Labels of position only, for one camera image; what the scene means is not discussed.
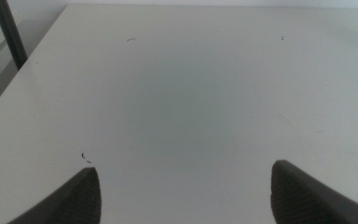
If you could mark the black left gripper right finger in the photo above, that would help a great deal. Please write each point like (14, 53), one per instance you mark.
(306, 202)

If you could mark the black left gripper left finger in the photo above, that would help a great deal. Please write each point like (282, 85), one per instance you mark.
(73, 202)

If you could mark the dark metal pole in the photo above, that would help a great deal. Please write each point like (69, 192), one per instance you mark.
(9, 34)

